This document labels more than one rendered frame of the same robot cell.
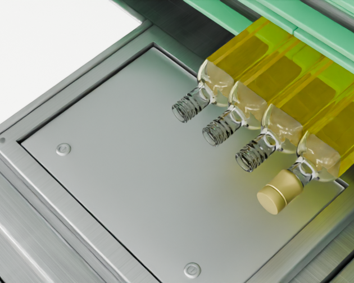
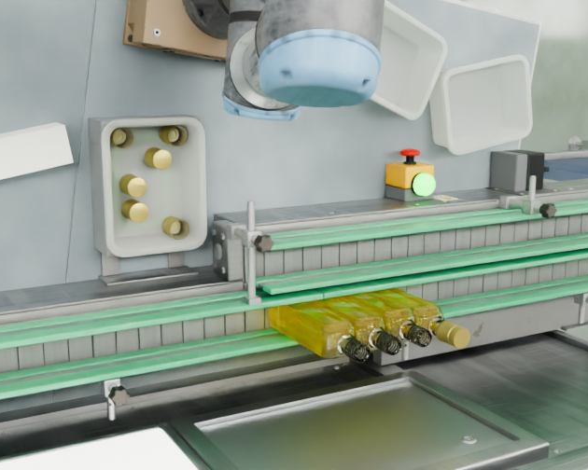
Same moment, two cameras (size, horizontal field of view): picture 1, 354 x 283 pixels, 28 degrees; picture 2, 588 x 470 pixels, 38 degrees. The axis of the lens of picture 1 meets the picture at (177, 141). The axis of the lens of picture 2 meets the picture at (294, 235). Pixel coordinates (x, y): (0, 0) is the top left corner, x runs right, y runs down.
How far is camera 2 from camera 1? 1.34 m
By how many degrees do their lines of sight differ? 76
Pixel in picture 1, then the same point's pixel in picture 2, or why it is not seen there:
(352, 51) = (368, 274)
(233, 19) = (252, 344)
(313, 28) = (338, 279)
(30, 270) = not seen: outside the picture
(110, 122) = (283, 458)
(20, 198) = not seen: outside the picture
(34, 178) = not seen: outside the picture
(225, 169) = (371, 416)
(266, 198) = (462, 332)
